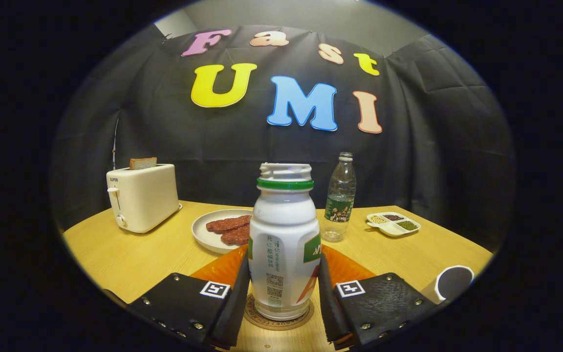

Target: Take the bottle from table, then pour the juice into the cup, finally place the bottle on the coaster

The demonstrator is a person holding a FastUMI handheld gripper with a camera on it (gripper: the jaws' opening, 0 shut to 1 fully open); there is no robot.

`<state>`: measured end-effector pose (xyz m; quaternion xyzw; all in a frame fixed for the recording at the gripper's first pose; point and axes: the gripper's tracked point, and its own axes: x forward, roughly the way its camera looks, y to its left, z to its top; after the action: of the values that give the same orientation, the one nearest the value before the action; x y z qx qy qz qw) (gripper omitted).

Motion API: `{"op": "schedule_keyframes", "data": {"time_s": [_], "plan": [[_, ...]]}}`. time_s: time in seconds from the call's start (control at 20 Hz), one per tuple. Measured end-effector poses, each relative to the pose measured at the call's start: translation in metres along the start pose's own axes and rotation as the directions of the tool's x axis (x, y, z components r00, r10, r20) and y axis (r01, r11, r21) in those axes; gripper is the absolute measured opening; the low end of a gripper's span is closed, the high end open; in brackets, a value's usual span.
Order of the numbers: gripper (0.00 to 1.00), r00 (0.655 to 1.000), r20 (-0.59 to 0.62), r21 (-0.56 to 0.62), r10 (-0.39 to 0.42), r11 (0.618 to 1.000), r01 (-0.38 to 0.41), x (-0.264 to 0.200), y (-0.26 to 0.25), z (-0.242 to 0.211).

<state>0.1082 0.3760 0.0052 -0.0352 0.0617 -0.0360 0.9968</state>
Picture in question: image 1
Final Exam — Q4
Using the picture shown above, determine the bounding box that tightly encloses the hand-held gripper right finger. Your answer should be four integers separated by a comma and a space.
317, 244, 442, 350

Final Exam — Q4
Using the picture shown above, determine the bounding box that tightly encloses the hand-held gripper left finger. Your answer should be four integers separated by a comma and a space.
126, 244, 253, 350

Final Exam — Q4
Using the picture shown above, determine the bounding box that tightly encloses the round cork coaster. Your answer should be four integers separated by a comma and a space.
243, 293, 315, 331

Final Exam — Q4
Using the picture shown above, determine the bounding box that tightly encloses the white juice bottle green ring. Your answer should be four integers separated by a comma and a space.
249, 163, 322, 322

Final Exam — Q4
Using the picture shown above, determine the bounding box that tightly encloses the white cup with cork handle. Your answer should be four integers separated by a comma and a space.
421, 265, 475, 305

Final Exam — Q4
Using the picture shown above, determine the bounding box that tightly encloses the clear plastic water bottle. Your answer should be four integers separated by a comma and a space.
322, 152, 357, 243

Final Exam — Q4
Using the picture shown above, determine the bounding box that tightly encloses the red meat slice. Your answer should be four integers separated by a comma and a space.
220, 224, 251, 246
206, 215, 253, 234

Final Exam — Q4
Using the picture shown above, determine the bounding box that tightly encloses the round white plate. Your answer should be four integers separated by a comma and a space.
192, 209, 254, 255

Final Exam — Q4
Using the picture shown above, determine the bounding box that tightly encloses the white divided dish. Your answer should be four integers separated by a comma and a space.
366, 212, 421, 238

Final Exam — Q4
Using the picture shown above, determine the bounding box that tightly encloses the wooden table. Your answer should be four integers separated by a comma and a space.
63, 199, 495, 352

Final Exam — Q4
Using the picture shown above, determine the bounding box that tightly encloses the cream white toaster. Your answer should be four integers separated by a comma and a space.
106, 163, 183, 234

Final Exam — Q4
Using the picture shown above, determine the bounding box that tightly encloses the thin pale cable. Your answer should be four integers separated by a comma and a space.
111, 117, 120, 171

